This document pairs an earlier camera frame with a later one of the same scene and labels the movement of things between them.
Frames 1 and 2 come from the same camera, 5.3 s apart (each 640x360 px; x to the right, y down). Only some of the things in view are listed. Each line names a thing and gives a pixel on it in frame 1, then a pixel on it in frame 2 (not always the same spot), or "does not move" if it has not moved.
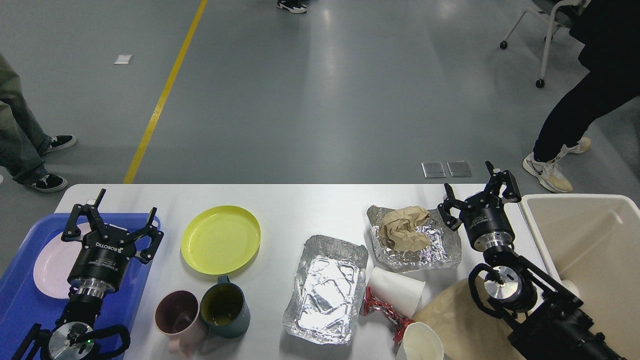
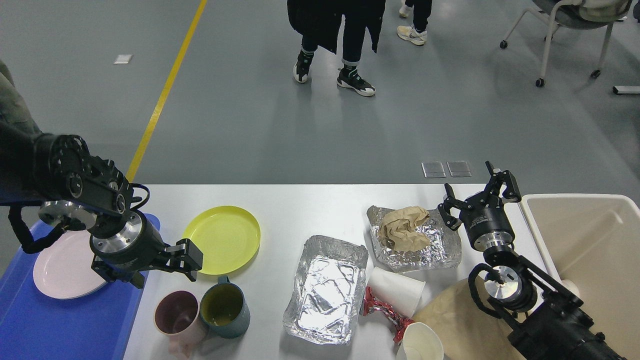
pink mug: [176, 316] does not move
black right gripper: [485, 222] does not move
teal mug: [224, 310] does not move
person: [610, 49] → [318, 23]
